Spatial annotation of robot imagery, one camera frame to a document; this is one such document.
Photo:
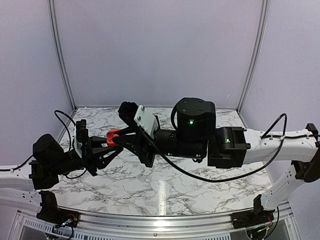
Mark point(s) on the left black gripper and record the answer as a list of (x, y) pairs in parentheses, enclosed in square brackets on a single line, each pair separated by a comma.
[(92, 157)]

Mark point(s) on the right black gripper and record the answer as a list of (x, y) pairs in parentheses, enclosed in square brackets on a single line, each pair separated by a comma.
[(139, 146)]

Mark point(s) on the red round cap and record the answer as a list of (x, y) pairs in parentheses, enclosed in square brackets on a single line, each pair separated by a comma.
[(111, 134)]

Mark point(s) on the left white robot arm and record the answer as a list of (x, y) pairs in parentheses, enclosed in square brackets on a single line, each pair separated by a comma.
[(26, 186)]

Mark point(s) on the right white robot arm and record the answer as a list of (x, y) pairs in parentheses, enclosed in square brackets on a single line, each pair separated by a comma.
[(232, 147)]

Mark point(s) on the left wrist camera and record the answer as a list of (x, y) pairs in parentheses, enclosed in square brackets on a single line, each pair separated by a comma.
[(80, 136)]

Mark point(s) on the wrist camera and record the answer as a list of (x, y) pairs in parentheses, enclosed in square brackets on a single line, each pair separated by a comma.
[(137, 118), (80, 136)]

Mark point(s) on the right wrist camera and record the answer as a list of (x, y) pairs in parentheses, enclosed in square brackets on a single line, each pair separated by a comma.
[(137, 118)]

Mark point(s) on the aluminium front rail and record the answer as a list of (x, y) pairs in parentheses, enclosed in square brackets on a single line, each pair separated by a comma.
[(104, 226)]

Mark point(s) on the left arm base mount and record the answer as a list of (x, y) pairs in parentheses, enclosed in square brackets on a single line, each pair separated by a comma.
[(50, 212)]

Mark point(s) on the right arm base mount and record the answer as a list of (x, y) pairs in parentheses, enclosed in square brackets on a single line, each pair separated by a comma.
[(257, 215)]

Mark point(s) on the left aluminium frame post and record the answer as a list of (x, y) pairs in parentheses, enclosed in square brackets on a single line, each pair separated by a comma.
[(59, 54)]

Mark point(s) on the aluminium frame post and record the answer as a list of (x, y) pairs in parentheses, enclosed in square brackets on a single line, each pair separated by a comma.
[(59, 54), (255, 54)]

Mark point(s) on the right aluminium frame post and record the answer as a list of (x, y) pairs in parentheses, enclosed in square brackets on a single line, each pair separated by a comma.
[(255, 54)]

